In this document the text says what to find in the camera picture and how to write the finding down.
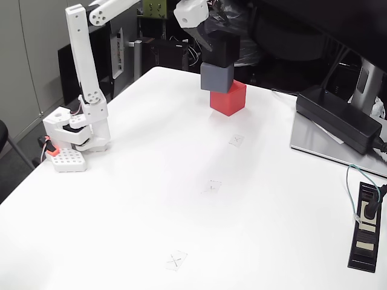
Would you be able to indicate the gray cube block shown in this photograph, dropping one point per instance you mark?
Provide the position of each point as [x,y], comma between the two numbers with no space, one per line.
[216,78]

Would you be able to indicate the black chair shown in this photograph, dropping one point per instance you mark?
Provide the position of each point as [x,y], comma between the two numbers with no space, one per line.
[2,133]

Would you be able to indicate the green box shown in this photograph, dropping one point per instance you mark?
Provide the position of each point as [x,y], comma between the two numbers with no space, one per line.
[154,9]

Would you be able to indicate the silver monitor stand neck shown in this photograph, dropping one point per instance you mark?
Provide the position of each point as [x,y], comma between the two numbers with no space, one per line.
[367,81]

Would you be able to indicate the silver monitor base plate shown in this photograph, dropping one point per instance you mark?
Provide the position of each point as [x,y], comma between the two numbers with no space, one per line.
[308,139]

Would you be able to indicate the black monitor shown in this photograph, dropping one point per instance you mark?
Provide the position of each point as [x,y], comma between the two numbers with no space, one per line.
[317,21]

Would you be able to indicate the red cube block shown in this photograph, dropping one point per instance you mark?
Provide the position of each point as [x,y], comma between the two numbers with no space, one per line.
[226,102]

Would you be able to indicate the black power plug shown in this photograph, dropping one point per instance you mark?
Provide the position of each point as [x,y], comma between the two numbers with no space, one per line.
[370,210]

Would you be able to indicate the black power strip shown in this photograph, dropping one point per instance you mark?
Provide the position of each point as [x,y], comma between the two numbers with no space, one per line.
[364,247]

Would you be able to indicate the black power adapter brick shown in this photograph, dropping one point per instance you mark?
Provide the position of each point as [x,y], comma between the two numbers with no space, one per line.
[335,117]

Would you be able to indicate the white perforated table clamp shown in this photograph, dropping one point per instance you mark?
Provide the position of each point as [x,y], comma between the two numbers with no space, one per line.
[69,161]

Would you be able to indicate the clear tape X mark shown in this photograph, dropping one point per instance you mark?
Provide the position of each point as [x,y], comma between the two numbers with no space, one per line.
[174,260]
[212,187]
[236,140]

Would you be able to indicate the white crumpled paper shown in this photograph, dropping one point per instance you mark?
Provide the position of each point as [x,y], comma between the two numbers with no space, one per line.
[379,108]

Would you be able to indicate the black cube block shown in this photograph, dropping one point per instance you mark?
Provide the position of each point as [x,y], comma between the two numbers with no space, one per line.
[222,52]

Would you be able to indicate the black flat panel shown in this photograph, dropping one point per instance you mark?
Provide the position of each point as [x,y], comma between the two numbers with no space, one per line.
[68,69]

